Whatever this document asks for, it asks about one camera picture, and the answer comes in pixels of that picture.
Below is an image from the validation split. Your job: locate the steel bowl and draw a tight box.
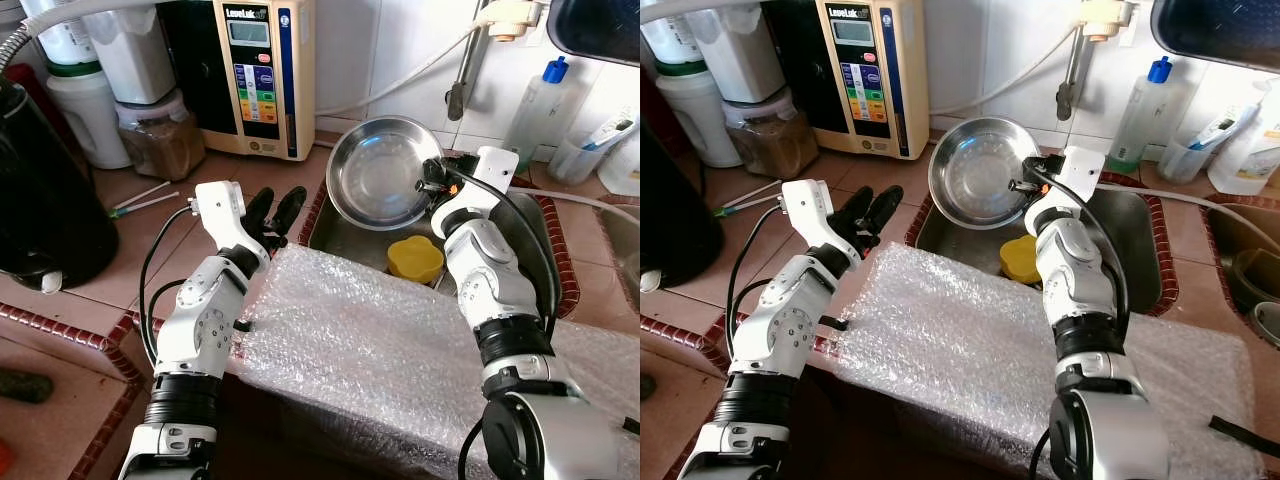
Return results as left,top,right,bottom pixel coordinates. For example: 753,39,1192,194
927,117,1043,232
325,115,446,232

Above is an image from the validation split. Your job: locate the steel kitchen sink basin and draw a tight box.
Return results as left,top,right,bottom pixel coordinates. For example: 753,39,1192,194
305,150,563,321
595,195,641,291
905,150,1168,321
1203,195,1280,353

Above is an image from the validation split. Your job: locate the white stick green tip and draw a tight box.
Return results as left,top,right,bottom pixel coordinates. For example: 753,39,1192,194
110,180,173,213
112,190,183,218
715,190,789,218
713,180,779,213

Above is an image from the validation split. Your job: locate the jar of brown powder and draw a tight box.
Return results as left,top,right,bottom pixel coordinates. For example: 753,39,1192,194
722,88,821,181
115,90,208,183

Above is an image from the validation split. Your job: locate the metal faucet pipe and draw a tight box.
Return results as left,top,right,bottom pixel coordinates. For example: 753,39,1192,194
446,25,493,123
1055,25,1093,123

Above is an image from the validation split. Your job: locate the clear bottle blue cap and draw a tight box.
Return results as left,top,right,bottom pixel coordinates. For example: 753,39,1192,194
1107,57,1178,173
503,57,573,169

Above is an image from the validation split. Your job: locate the clear plastic cup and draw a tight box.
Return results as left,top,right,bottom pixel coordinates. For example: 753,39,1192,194
548,133,603,187
1160,135,1213,186

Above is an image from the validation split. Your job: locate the bubble wrap sheet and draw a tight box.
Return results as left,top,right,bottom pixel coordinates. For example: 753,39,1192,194
222,243,641,480
808,240,1269,480

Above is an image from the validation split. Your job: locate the cream water ionizer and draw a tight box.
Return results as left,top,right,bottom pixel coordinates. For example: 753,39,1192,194
765,0,931,161
160,0,317,161

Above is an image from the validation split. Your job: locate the cream faucet head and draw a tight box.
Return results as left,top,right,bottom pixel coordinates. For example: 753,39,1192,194
1077,0,1141,44
484,0,547,44

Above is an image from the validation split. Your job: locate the white jug green band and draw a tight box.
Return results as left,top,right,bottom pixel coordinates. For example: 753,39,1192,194
640,0,746,171
20,0,133,171

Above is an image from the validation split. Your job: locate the white plastic bottle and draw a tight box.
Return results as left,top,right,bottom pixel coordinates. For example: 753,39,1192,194
1207,78,1280,197
598,125,641,198

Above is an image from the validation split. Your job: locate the large black appliance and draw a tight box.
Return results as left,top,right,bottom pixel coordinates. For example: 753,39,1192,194
640,120,727,291
0,75,121,293

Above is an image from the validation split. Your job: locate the white plastic canister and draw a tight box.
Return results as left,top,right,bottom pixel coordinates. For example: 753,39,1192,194
83,5,178,106
685,5,783,106

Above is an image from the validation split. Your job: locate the navy blue plastic tray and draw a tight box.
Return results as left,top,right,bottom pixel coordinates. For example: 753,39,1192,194
546,0,641,68
1150,0,1280,74

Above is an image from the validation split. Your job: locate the brown bowl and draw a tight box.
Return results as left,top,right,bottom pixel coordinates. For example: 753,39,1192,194
1230,247,1280,313

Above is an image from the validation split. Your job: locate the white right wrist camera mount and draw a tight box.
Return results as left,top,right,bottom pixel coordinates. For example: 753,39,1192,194
468,147,521,216
1050,147,1105,211

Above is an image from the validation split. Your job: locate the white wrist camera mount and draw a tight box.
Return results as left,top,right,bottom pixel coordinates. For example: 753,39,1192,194
780,180,837,253
1050,147,1105,211
468,147,521,216
190,180,248,253

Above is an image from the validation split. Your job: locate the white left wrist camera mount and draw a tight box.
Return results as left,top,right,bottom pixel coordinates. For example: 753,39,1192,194
780,180,837,253
190,180,248,253

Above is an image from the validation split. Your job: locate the thin white hose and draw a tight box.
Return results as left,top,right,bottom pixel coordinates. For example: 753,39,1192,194
314,25,501,119
928,25,1093,119

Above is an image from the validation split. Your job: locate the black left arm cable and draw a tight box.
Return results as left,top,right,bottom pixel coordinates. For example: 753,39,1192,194
138,203,199,366
725,203,791,366

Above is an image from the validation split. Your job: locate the thick white hose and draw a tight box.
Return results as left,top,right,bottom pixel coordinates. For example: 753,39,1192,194
1130,185,1280,216
520,185,641,227

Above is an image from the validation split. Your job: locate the grey flexible hose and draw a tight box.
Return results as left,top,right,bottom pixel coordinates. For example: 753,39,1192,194
0,0,166,76

